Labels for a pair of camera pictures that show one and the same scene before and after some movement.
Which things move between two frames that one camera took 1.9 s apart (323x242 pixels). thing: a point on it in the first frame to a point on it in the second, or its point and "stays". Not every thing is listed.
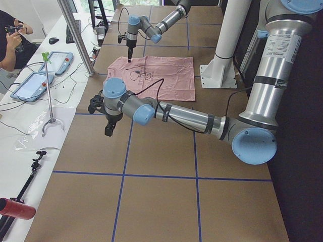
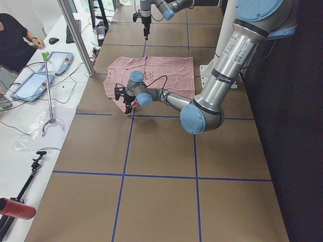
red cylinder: (12, 208) stays
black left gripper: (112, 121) to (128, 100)
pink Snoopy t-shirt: (164, 78) stays
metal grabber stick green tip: (45, 55) stays
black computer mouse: (53, 40) stays
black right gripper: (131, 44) to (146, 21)
